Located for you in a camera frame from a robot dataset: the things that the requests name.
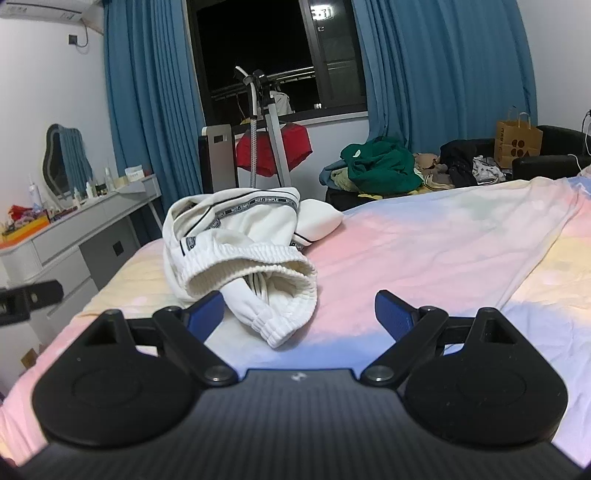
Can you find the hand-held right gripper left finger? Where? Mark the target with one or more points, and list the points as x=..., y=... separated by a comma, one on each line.
x=203, y=310

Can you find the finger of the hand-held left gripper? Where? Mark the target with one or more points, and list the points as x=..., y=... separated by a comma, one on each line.
x=41, y=290

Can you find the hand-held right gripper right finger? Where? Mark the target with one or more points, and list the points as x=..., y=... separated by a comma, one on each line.
x=392, y=314

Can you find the white tape-trim jacket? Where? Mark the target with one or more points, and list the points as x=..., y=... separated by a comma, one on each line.
x=258, y=221

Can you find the blue and yellow clothes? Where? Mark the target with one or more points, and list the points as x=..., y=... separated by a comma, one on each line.
x=337, y=177

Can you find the orange box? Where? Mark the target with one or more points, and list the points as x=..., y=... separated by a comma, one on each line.
x=25, y=228

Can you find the small cardboard box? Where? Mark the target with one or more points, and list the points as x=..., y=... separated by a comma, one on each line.
x=30, y=359

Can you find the white dressing table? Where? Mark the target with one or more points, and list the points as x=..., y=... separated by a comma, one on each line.
x=92, y=240

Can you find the pastel tie-dye blanket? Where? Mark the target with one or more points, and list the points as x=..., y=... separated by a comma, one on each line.
x=415, y=240

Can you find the row of cosmetic bottles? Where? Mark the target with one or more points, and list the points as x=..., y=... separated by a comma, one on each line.
x=87, y=189

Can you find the wavy black-framed mirror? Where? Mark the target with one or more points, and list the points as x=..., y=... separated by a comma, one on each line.
x=67, y=157

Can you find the beige garment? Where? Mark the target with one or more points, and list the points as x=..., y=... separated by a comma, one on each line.
x=431, y=170

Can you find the white tissue box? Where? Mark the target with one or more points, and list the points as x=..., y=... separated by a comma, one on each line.
x=135, y=174

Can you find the green garment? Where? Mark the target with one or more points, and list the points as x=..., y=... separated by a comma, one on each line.
x=383, y=164

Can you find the red garment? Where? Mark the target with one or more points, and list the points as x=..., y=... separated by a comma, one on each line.
x=258, y=150

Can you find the white patterned garment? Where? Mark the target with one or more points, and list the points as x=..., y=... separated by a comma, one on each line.
x=489, y=170

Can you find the standing garment steamer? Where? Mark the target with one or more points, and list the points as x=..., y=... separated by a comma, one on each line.
x=276, y=134

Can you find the blue curtain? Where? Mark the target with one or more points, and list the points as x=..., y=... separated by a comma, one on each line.
x=147, y=115
x=438, y=69

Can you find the brown paper bag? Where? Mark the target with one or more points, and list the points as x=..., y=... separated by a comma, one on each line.
x=517, y=141

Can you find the white hanging cloth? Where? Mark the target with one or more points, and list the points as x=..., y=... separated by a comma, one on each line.
x=281, y=104

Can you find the black sofa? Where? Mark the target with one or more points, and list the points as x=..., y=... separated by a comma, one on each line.
x=558, y=141

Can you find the dark window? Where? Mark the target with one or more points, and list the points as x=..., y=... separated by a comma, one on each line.
x=254, y=46

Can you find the white air conditioner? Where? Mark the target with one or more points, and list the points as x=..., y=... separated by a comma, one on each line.
x=51, y=13

